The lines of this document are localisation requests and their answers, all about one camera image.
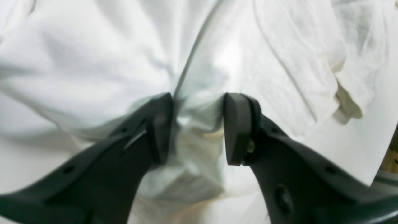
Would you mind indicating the white t-shirt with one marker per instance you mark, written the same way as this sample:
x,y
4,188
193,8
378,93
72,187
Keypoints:
x,y
315,66

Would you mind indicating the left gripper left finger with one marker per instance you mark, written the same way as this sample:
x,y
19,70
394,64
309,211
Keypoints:
x,y
99,184

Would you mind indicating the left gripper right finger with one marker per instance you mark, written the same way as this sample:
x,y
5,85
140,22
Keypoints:
x,y
299,186

